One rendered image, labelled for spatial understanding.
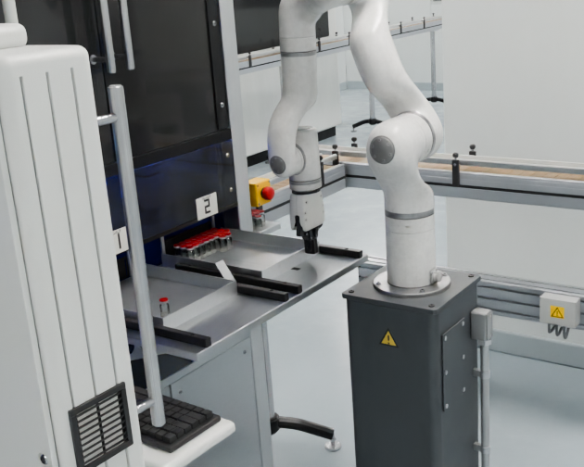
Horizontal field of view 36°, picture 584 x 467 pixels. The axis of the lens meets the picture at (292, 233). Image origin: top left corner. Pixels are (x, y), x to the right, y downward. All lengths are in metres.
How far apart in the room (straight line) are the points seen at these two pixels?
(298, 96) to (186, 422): 0.89
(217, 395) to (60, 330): 1.27
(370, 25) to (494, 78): 1.53
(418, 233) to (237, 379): 0.83
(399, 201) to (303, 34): 0.47
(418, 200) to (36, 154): 1.04
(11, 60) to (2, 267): 0.31
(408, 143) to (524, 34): 1.56
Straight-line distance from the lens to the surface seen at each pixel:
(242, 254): 2.45
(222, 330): 1.97
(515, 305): 3.10
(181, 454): 1.67
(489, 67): 3.57
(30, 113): 1.32
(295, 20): 2.19
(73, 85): 1.37
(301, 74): 2.21
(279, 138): 2.18
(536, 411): 3.44
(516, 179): 2.94
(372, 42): 2.08
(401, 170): 2.03
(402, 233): 2.12
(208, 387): 2.58
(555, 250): 3.64
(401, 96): 2.12
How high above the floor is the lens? 1.65
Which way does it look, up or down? 17 degrees down
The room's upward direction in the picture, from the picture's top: 4 degrees counter-clockwise
